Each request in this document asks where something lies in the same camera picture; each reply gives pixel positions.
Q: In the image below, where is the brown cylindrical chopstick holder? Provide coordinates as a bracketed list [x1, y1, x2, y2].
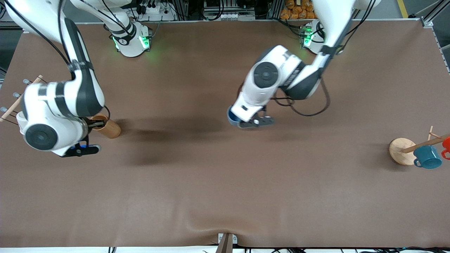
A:
[90, 113, 121, 139]

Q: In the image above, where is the light blue plastic cup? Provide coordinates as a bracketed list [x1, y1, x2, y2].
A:
[227, 106, 244, 127]

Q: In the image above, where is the brown table cover cloth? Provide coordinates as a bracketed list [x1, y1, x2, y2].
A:
[0, 19, 450, 248]

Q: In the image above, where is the bag of orange bread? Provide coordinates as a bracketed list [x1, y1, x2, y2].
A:
[280, 0, 317, 20]

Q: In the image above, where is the white power strip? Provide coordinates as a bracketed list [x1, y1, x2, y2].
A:
[135, 0, 178, 21]

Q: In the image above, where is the wooden mug tree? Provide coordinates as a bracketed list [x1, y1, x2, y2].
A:
[389, 126, 450, 166]

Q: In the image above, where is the teal enamel mug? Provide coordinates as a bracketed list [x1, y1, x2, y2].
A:
[413, 145, 443, 169]

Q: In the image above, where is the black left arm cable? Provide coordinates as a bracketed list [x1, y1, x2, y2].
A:
[272, 0, 369, 117]

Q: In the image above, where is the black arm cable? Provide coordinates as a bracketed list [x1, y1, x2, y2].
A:
[272, 0, 369, 117]
[4, 0, 76, 69]

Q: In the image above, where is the black wire cup rack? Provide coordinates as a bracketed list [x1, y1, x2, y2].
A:
[0, 74, 44, 123]

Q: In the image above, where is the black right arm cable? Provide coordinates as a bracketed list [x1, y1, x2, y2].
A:
[4, 0, 76, 69]

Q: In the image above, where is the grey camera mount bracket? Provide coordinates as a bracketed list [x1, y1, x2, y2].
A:
[215, 233, 238, 253]

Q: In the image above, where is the aluminium frame profile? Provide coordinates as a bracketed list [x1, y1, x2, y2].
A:
[420, 0, 450, 28]

